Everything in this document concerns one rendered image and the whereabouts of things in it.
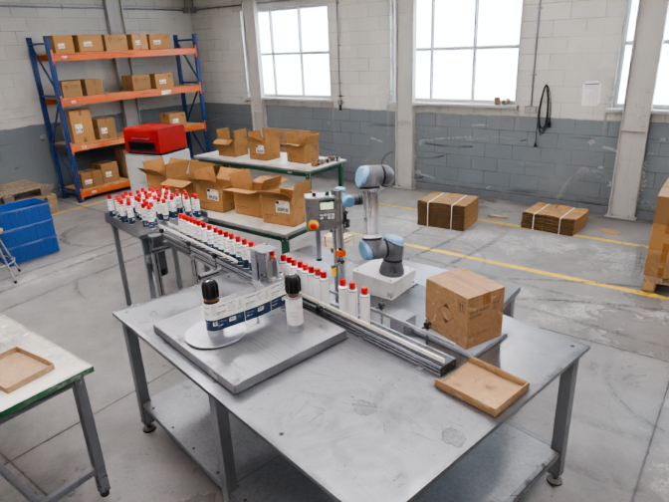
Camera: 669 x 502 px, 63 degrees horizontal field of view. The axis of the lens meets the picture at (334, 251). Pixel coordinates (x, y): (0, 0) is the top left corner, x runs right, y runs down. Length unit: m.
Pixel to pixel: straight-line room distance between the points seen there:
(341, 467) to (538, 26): 6.68
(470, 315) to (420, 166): 6.34
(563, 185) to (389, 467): 6.39
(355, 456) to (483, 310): 0.98
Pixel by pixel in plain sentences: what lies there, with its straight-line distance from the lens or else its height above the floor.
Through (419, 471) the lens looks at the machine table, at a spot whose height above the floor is 0.83.
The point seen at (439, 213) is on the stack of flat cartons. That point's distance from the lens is 6.96.
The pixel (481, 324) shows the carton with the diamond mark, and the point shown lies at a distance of 2.70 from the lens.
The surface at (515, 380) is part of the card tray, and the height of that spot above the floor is 0.84.
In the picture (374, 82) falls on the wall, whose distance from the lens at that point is 9.06.
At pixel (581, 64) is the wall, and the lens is 7.79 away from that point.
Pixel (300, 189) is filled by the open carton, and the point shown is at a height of 1.09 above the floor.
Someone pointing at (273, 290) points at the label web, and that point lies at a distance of 2.89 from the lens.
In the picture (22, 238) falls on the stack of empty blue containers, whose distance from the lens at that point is 7.18.
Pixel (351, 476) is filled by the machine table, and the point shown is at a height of 0.83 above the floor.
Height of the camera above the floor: 2.24
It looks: 21 degrees down
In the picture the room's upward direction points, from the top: 2 degrees counter-clockwise
